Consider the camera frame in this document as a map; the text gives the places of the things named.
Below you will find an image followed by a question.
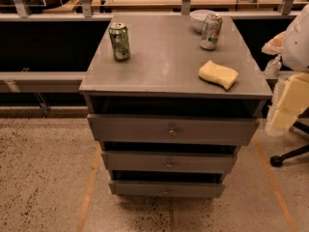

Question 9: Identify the green soda can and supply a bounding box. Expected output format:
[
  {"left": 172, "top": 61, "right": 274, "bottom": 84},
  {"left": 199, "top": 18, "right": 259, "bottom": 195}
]
[{"left": 109, "top": 22, "right": 130, "bottom": 61}]

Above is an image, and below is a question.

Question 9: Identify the top grey drawer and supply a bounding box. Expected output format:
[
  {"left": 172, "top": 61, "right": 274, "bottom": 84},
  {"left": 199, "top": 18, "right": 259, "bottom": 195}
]
[{"left": 88, "top": 114, "right": 259, "bottom": 146}]

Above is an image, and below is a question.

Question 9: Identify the yellow sponge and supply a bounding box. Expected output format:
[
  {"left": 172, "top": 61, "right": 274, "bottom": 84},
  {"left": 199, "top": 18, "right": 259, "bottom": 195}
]
[{"left": 198, "top": 60, "right": 239, "bottom": 90}]

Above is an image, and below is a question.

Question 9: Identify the middle grey drawer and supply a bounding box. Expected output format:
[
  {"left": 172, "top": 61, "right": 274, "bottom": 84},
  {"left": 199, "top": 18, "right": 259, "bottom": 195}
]
[{"left": 101, "top": 151, "right": 237, "bottom": 173}]

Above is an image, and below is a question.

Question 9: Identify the bottom grey drawer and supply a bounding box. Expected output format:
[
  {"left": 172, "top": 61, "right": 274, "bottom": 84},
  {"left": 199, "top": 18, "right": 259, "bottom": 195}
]
[{"left": 108, "top": 180, "right": 225, "bottom": 198}]

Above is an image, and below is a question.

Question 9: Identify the grey metal railing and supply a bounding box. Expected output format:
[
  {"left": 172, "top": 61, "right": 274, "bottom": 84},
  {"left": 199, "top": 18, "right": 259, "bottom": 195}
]
[{"left": 0, "top": 0, "right": 308, "bottom": 105}]

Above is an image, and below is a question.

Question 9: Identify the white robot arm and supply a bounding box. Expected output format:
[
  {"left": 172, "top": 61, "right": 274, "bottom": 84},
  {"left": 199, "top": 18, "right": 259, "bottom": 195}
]
[{"left": 262, "top": 5, "right": 309, "bottom": 136}]

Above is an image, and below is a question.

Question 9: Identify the grey drawer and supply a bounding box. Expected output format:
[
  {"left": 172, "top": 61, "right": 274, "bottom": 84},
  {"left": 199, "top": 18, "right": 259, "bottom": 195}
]
[
  {"left": 101, "top": 151, "right": 237, "bottom": 173},
  {"left": 108, "top": 180, "right": 225, "bottom": 198},
  {"left": 88, "top": 114, "right": 259, "bottom": 146}
]

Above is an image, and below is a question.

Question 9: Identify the grey drawer cabinet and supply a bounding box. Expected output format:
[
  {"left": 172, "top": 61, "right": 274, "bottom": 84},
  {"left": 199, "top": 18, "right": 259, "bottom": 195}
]
[{"left": 79, "top": 15, "right": 271, "bottom": 185}]

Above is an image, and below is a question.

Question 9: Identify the black office chair base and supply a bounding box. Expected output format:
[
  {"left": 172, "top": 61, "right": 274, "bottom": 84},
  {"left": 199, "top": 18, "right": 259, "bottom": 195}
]
[{"left": 269, "top": 122, "right": 309, "bottom": 167}]

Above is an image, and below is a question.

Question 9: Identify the white bowl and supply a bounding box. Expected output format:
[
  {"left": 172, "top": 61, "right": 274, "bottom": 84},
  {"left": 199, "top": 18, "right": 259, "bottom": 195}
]
[{"left": 190, "top": 10, "right": 217, "bottom": 33}]

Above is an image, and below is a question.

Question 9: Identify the white 7up can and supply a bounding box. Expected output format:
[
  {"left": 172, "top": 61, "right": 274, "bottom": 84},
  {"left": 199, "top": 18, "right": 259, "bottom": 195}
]
[{"left": 200, "top": 13, "right": 222, "bottom": 50}]

